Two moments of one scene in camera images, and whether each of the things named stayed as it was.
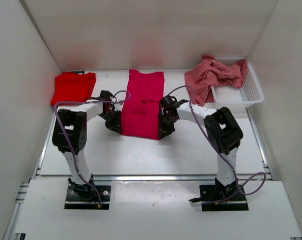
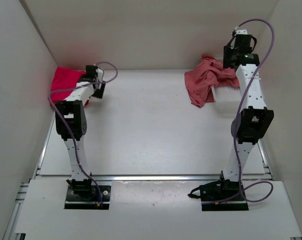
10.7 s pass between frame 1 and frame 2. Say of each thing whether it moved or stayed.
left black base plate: stayed
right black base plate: stayed
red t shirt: moved
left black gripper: moved
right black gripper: moved
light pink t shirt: stayed
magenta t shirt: moved
